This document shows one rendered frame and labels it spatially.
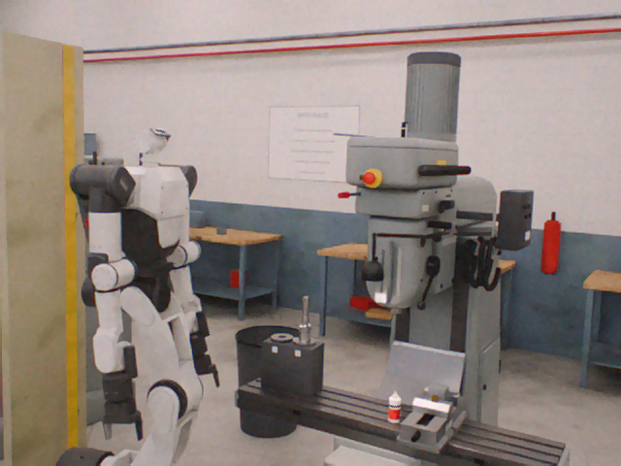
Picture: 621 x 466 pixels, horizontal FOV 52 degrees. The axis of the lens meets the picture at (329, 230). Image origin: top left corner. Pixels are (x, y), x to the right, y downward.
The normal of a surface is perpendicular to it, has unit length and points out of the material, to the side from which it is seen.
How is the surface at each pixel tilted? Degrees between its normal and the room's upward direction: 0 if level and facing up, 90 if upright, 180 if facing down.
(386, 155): 90
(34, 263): 90
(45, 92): 90
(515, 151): 90
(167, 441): 115
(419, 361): 64
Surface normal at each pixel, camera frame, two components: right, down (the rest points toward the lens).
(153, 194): 0.51, 0.04
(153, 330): -0.25, 0.11
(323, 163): -0.49, 0.08
